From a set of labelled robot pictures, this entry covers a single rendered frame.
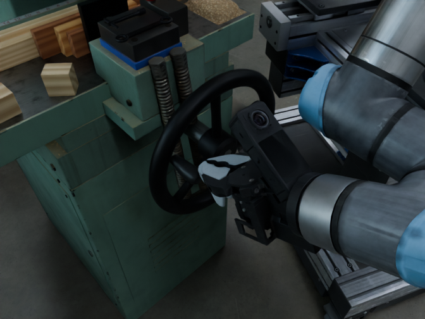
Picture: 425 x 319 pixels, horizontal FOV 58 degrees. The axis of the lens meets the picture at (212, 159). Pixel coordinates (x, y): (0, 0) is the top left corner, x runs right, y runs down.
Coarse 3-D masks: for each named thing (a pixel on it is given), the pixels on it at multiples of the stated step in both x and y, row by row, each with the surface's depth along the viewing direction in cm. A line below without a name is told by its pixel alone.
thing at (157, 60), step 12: (180, 48) 59; (156, 60) 57; (180, 60) 58; (156, 72) 57; (180, 72) 60; (156, 84) 59; (168, 84) 60; (180, 84) 62; (168, 96) 61; (180, 96) 64; (168, 108) 62; (168, 120) 64; (192, 120) 68; (180, 144) 69; (192, 144) 72; (180, 156) 70; (192, 156) 75; (180, 180) 75
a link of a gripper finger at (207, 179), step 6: (204, 174) 50; (204, 180) 49; (210, 180) 48; (216, 180) 47; (222, 180) 47; (210, 186) 47; (216, 186) 46; (222, 186) 45; (228, 186) 45; (216, 192) 46; (222, 192) 46; (228, 192) 45; (234, 192) 45
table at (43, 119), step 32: (192, 32) 76; (224, 32) 78; (32, 64) 68; (32, 96) 62; (64, 96) 62; (96, 96) 65; (0, 128) 57; (32, 128) 60; (64, 128) 64; (128, 128) 63; (0, 160) 59
